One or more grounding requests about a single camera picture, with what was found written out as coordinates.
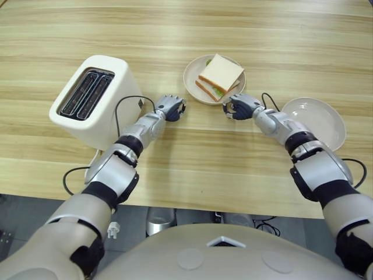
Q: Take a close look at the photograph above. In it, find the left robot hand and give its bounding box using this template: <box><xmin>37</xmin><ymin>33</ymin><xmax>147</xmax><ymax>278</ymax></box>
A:
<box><xmin>156</xmin><ymin>94</ymin><xmax>188</xmax><ymax>123</ymax></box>

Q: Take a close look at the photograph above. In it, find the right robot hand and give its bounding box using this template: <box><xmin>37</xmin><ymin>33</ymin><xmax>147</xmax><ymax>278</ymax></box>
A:
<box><xmin>222</xmin><ymin>93</ymin><xmax>263</xmax><ymax>121</ymax></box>

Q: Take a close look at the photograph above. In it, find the bread slice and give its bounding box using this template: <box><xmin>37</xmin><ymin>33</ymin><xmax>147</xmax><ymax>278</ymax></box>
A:
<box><xmin>198</xmin><ymin>52</ymin><xmax>245</xmax><ymax>93</ymax></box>
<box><xmin>194</xmin><ymin>78</ymin><xmax>242</xmax><ymax>103</ymax></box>

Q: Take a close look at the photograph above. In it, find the beige plate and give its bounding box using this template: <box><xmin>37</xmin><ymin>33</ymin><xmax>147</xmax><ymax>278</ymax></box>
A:
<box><xmin>182</xmin><ymin>54</ymin><xmax>248</xmax><ymax>106</ymax></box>

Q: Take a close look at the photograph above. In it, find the cream toaster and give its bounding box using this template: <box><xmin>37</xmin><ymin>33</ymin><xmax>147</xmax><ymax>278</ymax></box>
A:
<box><xmin>48</xmin><ymin>54</ymin><xmax>145</xmax><ymax>148</ymax></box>

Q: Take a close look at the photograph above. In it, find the white plate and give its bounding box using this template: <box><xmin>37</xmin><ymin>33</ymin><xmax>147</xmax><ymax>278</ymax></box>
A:
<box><xmin>280</xmin><ymin>97</ymin><xmax>347</xmax><ymax>153</ymax></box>

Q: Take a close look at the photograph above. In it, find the robot body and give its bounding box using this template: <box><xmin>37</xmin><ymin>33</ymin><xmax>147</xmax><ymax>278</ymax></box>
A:
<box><xmin>95</xmin><ymin>222</ymin><xmax>363</xmax><ymax>280</ymax></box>

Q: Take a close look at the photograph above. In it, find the black floor cable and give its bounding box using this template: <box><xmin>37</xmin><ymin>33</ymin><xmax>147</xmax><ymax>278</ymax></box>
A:
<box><xmin>252</xmin><ymin>216</ymin><xmax>281</xmax><ymax>237</ymax></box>

